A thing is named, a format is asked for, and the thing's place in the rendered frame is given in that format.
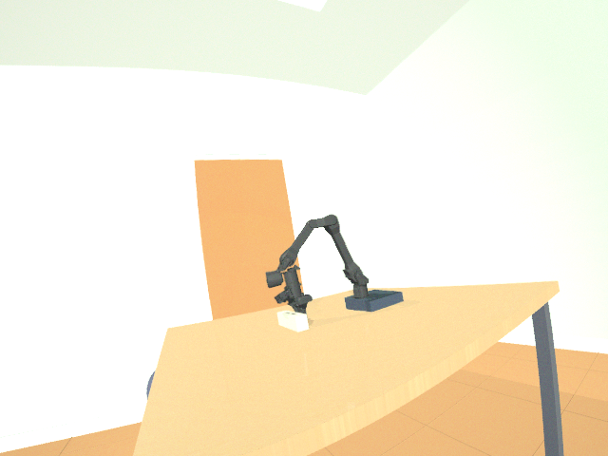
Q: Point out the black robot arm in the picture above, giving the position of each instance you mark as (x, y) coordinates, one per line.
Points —
(351, 270)

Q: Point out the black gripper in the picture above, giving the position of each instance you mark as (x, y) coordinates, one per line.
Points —
(300, 300)

